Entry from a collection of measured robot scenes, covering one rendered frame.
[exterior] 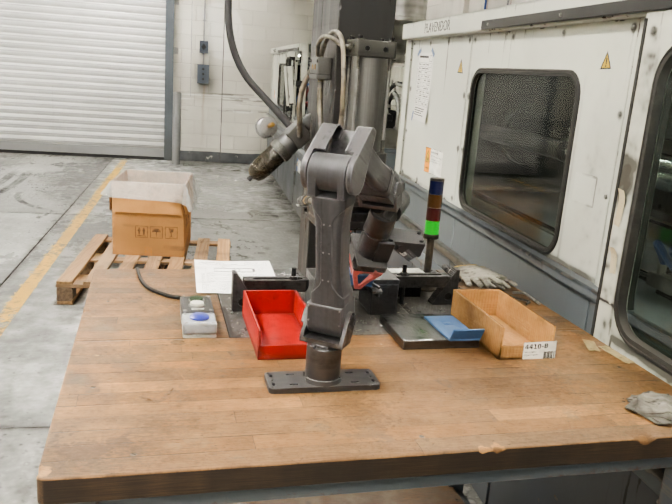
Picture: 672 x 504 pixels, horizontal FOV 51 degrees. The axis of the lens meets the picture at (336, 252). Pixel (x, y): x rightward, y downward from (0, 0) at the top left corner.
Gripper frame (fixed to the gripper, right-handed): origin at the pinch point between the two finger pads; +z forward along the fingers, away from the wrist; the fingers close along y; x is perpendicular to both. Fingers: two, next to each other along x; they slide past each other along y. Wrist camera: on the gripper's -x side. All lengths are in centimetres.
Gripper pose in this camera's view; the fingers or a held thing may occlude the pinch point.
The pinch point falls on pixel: (356, 280)
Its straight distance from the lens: 154.2
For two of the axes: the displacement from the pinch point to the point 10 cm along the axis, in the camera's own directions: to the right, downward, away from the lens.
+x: -9.6, -1.0, -2.8
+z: -2.6, 7.2, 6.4
